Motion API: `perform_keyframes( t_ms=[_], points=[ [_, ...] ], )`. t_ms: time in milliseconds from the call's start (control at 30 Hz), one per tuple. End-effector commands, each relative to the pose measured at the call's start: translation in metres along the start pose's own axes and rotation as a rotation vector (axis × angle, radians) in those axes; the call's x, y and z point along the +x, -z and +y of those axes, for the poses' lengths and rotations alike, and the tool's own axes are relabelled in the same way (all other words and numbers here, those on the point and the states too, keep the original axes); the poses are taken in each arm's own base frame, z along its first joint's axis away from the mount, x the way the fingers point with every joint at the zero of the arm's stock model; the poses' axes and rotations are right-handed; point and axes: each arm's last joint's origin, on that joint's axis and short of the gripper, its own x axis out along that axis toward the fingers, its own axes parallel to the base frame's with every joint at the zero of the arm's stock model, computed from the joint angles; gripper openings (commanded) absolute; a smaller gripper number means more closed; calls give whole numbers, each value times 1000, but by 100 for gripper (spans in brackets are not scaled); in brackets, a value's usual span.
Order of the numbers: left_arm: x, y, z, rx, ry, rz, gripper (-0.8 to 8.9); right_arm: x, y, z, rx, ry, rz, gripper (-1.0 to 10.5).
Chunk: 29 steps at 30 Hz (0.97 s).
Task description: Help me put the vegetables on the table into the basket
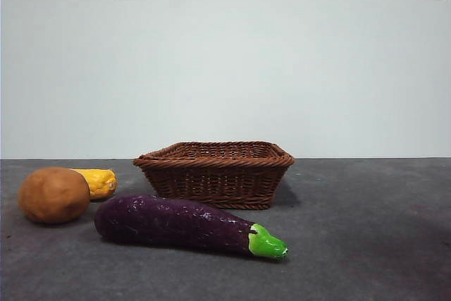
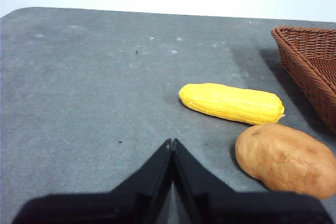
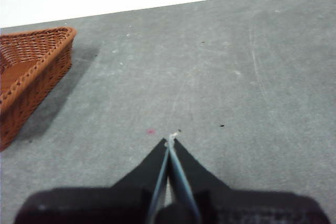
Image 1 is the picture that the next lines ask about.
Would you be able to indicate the brown wicker basket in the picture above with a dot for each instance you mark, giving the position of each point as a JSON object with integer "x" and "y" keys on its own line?
{"x": 211, "y": 177}

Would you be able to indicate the purple eggplant with green stem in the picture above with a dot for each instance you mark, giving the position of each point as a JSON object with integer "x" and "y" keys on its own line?
{"x": 169, "y": 221}

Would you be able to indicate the brown potato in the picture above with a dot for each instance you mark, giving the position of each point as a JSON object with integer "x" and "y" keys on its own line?
{"x": 53, "y": 195}

